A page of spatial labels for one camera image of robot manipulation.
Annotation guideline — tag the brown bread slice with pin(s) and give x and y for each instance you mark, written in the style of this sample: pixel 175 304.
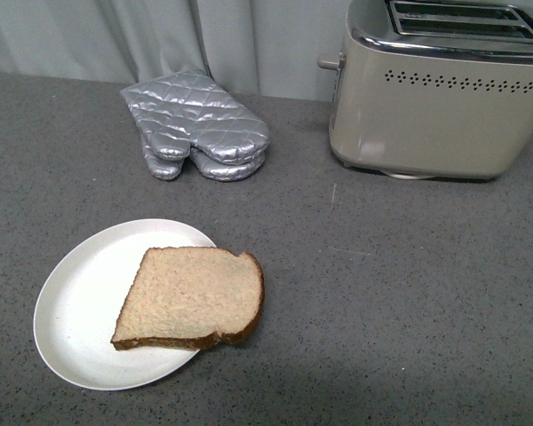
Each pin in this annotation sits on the brown bread slice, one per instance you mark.
pixel 191 298

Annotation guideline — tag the white round plate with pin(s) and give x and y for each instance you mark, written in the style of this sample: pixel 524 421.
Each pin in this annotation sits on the white round plate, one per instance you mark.
pixel 79 304

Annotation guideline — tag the beige two-slot toaster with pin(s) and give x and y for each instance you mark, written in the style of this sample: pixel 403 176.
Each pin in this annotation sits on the beige two-slot toaster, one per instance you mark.
pixel 433 88

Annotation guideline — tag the silver quilted oven mitt underneath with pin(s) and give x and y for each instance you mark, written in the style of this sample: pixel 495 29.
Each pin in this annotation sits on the silver quilted oven mitt underneath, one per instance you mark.
pixel 168 170

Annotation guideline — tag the silver quilted oven mitt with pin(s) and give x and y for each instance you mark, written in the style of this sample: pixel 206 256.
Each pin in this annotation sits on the silver quilted oven mitt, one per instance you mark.
pixel 188 110

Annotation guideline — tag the grey curtain backdrop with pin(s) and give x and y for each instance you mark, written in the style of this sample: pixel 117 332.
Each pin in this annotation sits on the grey curtain backdrop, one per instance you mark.
pixel 255 47

